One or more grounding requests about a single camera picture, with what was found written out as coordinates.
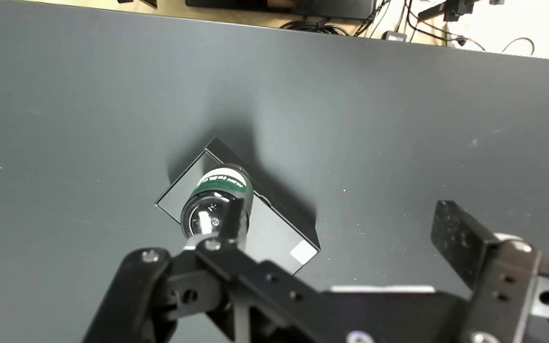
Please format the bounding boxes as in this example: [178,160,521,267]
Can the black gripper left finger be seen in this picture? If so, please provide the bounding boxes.
[182,196,252,254]

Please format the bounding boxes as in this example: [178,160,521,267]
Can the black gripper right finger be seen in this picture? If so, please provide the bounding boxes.
[431,200,500,294]

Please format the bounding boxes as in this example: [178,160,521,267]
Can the black bottle with green label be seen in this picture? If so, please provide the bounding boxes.
[180,164,256,252]

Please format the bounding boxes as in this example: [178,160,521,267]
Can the black box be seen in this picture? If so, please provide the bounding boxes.
[157,139,321,273]

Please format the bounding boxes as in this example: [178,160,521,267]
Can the black equipment base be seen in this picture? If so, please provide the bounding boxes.
[117,0,376,21]

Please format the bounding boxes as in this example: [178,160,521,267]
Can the black cables on floor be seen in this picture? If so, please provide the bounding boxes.
[281,0,538,57]

